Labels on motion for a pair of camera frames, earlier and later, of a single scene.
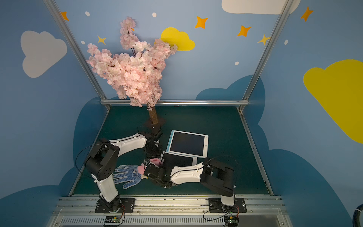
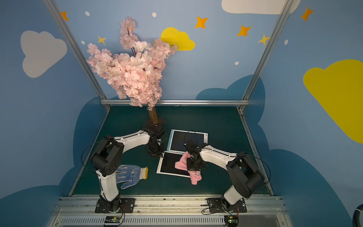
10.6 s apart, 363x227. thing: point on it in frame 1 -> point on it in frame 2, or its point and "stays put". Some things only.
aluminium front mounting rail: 171,211 stays put
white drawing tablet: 188,144 stays put
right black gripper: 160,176 -> 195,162
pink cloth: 155,161 -> 195,175
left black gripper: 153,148 stays put
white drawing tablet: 171,159 stays put
